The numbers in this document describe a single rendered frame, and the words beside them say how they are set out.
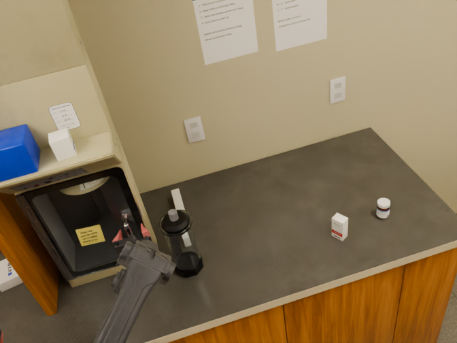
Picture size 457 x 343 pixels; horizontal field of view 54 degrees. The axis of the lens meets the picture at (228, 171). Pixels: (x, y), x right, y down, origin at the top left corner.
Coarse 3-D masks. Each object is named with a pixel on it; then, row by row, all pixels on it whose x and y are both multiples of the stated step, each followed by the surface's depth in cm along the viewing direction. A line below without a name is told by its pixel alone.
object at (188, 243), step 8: (160, 224) 141; (168, 232) 138; (176, 232) 138; (192, 232) 144; (168, 240) 142; (176, 240) 140; (184, 240) 141; (192, 240) 144; (176, 248) 143; (184, 248) 143; (192, 248) 146; (176, 256) 146; (184, 256) 145; (192, 256) 147; (200, 256) 153; (176, 264) 150; (184, 264) 148; (192, 264) 149
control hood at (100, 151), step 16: (80, 144) 120; (96, 144) 119; (112, 144) 118; (48, 160) 117; (64, 160) 116; (80, 160) 114; (96, 160) 115; (112, 160) 120; (32, 176) 113; (48, 176) 116; (0, 192) 117; (16, 192) 124
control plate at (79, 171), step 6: (60, 174) 117; (72, 174) 122; (78, 174) 125; (36, 180) 116; (42, 180) 118; (48, 180) 121; (54, 180) 123; (18, 186) 117; (24, 186) 119; (30, 186) 121; (36, 186) 124
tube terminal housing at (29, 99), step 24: (72, 72) 111; (0, 96) 110; (24, 96) 112; (48, 96) 113; (72, 96) 115; (96, 96) 117; (0, 120) 114; (24, 120) 115; (48, 120) 117; (96, 120) 121; (48, 144) 121; (120, 144) 138; (144, 216) 147
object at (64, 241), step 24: (120, 168) 131; (24, 192) 128; (48, 192) 129; (72, 192) 131; (96, 192) 133; (120, 192) 135; (48, 216) 134; (72, 216) 136; (96, 216) 139; (120, 216) 141; (72, 240) 142; (72, 264) 148; (96, 264) 151
